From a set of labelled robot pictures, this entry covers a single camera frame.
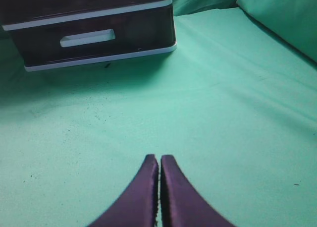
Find white drawer cabinet frame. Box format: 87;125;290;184
0;0;176;71

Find dark bottom drawer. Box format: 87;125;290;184
10;5;176;66

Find green cloth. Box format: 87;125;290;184
0;0;317;227

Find dark middle drawer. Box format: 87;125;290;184
0;0;164;25

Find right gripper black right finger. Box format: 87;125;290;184
160;155;234;227

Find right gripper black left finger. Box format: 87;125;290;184
89;154;159;227

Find dark drawer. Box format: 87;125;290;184
0;0;164;25
10;5;176;66

